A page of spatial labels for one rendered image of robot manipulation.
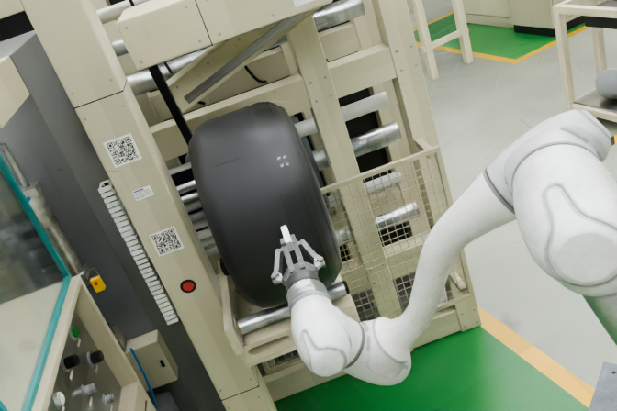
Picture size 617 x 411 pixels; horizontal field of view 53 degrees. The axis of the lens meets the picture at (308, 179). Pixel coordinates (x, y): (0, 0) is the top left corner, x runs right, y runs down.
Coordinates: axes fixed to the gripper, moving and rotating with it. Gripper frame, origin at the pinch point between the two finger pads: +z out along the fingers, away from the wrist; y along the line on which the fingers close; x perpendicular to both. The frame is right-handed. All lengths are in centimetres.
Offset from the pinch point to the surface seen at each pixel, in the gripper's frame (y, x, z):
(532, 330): -83, 132, 49
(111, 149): 35, -25, 28
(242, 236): 10.4, -1.3, 5.4
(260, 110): -4.6, -18.7, 33.2
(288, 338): 10.7, 43.0, 9.9
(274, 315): 12.1, 34.5, 12.6
